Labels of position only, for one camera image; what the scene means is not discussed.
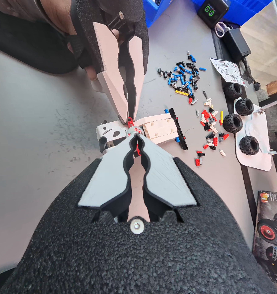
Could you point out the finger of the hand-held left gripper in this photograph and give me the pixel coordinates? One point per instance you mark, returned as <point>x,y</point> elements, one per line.
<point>108,64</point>
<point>138,64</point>

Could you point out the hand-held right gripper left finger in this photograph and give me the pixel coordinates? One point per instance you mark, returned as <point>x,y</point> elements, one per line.
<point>104,181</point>

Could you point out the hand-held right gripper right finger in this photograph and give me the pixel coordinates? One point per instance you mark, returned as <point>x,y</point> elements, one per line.
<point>170,181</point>

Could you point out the white black toy truck chassis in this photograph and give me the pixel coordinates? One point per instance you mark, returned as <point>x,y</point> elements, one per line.
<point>161,128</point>

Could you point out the grey round toy disc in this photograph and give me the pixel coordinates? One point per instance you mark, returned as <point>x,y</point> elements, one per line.
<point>128,132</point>

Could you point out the white sticker sheet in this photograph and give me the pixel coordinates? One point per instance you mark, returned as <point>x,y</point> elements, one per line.
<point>228,71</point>

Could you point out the grey desk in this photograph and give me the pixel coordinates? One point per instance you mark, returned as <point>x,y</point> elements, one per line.
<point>37,114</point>

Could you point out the person's left hand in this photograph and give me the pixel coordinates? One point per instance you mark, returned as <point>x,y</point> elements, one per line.
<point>60,13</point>

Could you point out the pile of blue black pins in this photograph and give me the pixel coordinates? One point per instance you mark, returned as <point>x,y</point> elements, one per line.
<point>182,75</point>

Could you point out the yellow toy axle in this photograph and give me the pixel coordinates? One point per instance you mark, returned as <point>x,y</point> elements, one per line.
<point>181,92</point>
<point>221,118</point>

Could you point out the blue plastic bin with tag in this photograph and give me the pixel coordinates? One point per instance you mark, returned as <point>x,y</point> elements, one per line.
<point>154,11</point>

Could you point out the pile of red white parts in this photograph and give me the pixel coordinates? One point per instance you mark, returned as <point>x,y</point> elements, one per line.
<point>209,128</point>

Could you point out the black toy tyre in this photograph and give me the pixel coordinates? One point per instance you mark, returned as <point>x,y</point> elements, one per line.
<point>229,91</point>
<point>241,108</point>
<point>228,124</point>
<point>244,147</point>

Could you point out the white book stand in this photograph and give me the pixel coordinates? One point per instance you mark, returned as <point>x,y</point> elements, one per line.
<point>255,160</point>

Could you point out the black power bank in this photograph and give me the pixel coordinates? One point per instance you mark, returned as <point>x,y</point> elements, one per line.
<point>212,11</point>

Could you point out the black adapter box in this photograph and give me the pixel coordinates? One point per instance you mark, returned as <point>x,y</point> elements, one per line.
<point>236,43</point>

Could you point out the printed toy truck box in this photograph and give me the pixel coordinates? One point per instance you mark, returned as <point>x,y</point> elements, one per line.
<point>272,229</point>

